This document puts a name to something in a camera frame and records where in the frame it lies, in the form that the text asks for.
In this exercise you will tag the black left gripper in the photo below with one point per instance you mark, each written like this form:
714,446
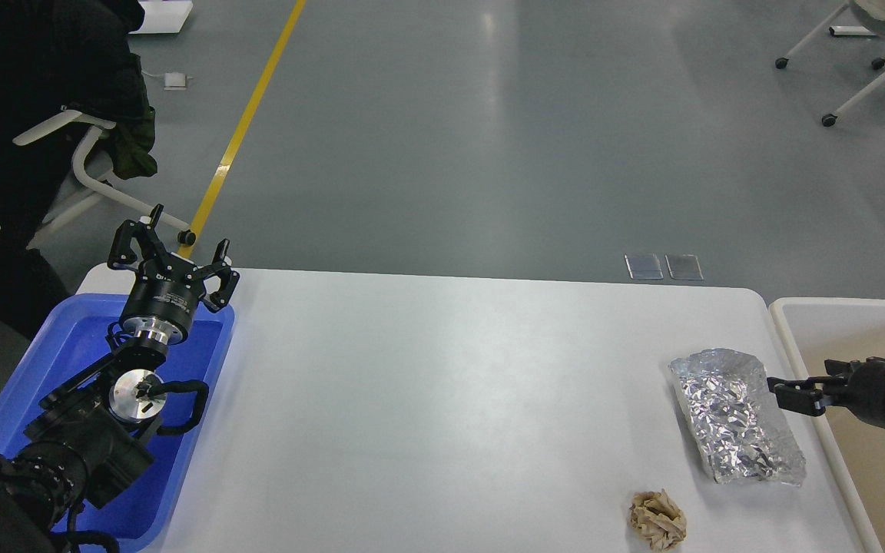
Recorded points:
167,290

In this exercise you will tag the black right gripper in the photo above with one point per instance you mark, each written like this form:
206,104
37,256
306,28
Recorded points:
864,392

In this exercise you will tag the aluminium foil sheet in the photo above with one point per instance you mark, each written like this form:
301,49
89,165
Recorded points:
741,434

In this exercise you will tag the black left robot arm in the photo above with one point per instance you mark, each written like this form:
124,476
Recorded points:
89,443

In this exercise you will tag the beige plastic bin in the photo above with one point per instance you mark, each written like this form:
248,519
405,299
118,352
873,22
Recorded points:
814,330

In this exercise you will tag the white office chair left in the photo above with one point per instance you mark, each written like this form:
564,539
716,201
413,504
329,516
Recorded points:
91,177

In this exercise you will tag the dark green hanging jacket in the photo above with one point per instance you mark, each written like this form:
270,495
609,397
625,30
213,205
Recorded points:
129,147

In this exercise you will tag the white floor power adapter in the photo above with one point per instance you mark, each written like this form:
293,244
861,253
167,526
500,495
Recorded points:
175,81

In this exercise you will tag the right metal floor plate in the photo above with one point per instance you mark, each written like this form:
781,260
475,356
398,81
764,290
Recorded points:
684,267

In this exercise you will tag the metal floor plate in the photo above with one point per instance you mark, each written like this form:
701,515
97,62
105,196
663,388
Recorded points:
684,267
644,267

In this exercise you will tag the crumpled brown paper ball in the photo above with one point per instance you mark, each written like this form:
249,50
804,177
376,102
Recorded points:
657,520

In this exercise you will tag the left metal floor plate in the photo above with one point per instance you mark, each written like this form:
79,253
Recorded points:
644,267

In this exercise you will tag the white box on floor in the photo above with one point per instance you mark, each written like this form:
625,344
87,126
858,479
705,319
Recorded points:
164,17

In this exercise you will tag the seated person dark clothes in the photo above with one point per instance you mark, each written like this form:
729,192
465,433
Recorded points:
55,56

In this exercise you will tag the blue plastic tray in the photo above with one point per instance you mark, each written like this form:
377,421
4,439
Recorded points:
73,337

